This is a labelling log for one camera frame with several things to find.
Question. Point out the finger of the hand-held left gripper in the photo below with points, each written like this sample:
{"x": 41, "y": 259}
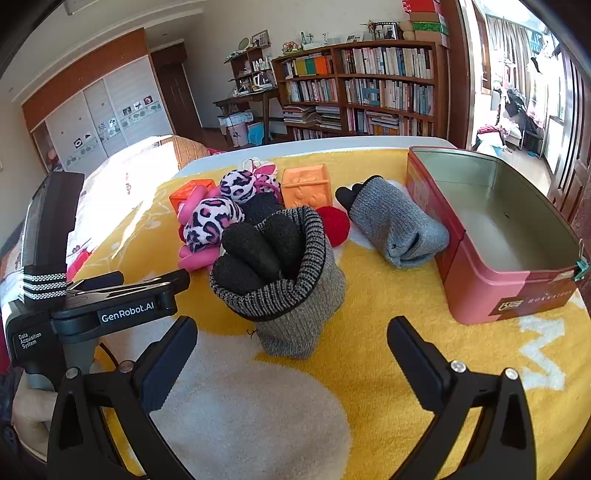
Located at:
{"x": 138, "y": 300}
{"x": 101, "y": 280}

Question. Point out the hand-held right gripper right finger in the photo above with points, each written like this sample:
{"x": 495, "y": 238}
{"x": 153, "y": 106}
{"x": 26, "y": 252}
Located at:
{"x": 415, "y": 364}

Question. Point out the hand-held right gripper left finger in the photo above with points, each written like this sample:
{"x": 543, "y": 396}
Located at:
{"x": 166, "y": 369}

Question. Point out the red metal tin container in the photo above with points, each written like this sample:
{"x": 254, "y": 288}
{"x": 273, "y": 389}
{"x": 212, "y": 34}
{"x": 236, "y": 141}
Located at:
{"x": 480, "y": 295}

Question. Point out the grey knit glove bundle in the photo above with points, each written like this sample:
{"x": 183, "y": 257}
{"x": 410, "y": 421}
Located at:
{"x": 295, "y": 295}

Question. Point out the black glitter sock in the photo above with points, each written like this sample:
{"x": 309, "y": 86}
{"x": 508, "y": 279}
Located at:
{"x": 261, "y": 207}

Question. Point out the orange plastic mount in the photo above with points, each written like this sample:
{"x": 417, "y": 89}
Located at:
{"x": 307, "y": 187}

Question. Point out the person's left forearm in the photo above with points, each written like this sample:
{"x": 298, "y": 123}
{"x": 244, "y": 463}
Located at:
{"x": 7, "y": 415}

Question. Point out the person's left hand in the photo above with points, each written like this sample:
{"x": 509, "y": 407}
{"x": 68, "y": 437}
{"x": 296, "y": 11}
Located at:
{"x": 30, "y": 415}

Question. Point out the pink soft toy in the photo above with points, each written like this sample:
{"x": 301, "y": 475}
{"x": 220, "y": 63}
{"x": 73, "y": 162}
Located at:
{"x": 198, "y": 261}

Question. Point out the yellow white patterned towel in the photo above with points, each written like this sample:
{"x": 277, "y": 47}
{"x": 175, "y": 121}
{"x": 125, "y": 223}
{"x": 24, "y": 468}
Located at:
{"x": 323, "y": 415}

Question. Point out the red-orange embossed toy cube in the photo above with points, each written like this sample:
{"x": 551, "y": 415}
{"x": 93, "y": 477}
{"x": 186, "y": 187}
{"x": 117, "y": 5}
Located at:
{"x": 184, "y": 196}

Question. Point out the white sliding door wardrobe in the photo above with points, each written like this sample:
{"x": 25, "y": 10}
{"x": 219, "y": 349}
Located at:
{"x": 101, "y": 120}

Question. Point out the grey glove black fingertips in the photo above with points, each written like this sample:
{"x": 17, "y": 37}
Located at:
{"x": 397, "y": 226}

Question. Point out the orange plaid pillow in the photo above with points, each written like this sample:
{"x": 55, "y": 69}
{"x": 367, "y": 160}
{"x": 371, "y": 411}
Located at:
{"x": 184, "y": 147}

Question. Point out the red round soft toy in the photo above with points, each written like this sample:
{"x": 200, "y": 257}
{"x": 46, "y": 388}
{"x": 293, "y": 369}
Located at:
{"x": 334, "y": 226}

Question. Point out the dark wooden room door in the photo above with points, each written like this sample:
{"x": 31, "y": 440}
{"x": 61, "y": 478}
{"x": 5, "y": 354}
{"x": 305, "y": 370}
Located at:
{"x": 178, "y": 101}

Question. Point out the teal binder clip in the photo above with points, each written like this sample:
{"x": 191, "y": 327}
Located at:
{"x": 581, "y": 267}

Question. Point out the white and pink bin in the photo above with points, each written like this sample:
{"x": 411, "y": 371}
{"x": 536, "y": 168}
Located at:
{"x": 238, "y": 134}

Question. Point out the blue plastic stool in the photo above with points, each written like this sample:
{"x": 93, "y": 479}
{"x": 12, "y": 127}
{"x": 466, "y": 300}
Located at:
{"x": 255, "y": 133}

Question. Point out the white storage box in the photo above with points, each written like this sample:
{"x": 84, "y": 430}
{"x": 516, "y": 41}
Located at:
{"x": 235, "y": 119}

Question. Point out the wooden desk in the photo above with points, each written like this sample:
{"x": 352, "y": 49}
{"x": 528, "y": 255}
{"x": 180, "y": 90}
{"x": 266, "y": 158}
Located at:
{"x": 244, "y": 99}

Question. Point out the small wooden desktop shelf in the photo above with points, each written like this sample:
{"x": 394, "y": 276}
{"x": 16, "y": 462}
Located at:
{"x": 251, "y": 69}

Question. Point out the carved brown wooden door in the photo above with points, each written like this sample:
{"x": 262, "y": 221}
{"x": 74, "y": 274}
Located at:
{"x": 572, "y": 138}

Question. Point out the rows of shelved books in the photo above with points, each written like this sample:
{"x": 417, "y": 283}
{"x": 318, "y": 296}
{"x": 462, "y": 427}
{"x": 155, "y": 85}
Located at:
{"x": 392, "y": 90}

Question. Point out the clothes rack with clothes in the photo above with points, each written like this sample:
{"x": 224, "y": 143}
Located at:
{"x": 515, "y": 106}

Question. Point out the wooden bookshelf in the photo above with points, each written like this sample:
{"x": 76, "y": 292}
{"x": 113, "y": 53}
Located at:
{"x": 344, "y": 92}

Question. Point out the stack of coloured boxes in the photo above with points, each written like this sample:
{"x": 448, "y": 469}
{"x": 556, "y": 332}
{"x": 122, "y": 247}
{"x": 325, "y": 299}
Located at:
{"x": 427, "y": 21}

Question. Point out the black picture frame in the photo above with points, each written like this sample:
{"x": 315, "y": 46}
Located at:
{"x": 385, "y": 31}

